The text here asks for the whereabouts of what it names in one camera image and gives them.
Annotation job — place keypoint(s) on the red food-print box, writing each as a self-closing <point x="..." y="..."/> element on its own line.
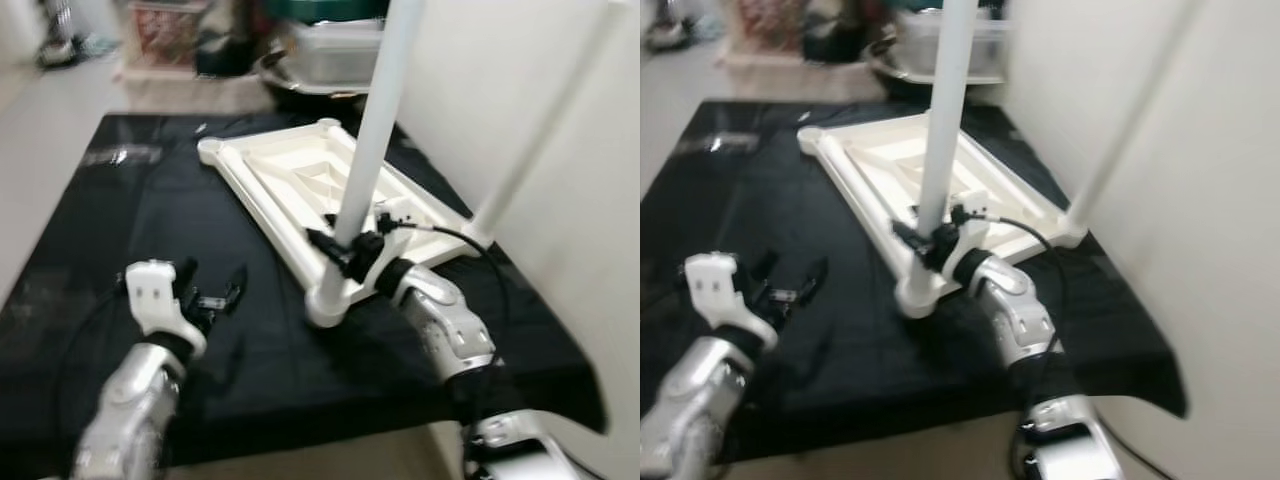
<point x="165" y="32"/>
<point x="770" y="22"/>

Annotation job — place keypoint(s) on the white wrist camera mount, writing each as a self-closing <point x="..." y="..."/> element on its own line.
<point x="155" y="295"/>
<point x="715" y="285"/>
<point x="398" y="215"/>
<point x="975" y="240"/>

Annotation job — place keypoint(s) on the black metal basin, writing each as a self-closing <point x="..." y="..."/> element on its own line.
<point x="285" y="85"/>
<point x="890" y="75"/>

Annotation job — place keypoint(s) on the white plastic table top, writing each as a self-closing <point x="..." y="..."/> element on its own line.
<point x="885" y="155"/>
<point x="290" y="165"/>

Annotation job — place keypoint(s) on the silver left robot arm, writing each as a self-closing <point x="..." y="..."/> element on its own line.
<point x="695" y="410"/>
<point x="130" y="410"/>

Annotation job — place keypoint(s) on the beige cloth-covered bench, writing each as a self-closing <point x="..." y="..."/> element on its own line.
<point x="790" y="78"/>
<point x="190" y="90"/>

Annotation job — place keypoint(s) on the clear plastic storage box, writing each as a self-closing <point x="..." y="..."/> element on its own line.
<point x="335" y="55"/>
<point x="990" y="45"/>

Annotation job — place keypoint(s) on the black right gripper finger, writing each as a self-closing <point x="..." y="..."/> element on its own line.
<point x="913" y="240"/>
<point x="328" y="248"/>

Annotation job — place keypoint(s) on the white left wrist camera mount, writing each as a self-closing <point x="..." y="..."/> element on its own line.
<point x="715" y="285"/>
<point x="155" y="295"/>

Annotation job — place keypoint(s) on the green pot lid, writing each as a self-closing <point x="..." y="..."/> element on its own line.
<point x="320" y="8"/>

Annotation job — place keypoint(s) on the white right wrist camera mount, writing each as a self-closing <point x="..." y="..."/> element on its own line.
<point x="398" y="215"/>
<point x="975" y="240"/>

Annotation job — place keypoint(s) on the glossy black bag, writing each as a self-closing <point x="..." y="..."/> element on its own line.
<point x="228" y="40"/>
<point x="832" y="32"/>

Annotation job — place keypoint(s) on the clear tape strip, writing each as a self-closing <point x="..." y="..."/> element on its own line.
<point x="122" y="155"/>

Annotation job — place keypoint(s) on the black tablecloth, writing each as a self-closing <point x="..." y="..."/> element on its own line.
<point x="780" y="380"/>
<point x="150" y="230"/>

